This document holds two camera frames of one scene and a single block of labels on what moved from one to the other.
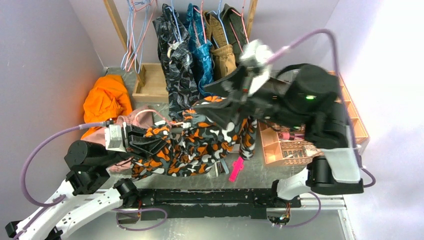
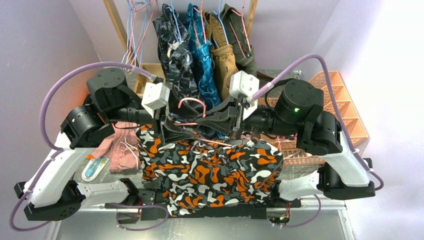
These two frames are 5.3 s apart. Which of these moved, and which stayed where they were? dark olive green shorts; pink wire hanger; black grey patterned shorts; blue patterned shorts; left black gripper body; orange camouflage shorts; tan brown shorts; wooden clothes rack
Moved: orange camouflage shorts; pink wire hanger; left black gripper body
Stayed: dark olive green shorts; blue patterned shorts; tan brown shorts; wooden clothes rack; black grey patterned shorts
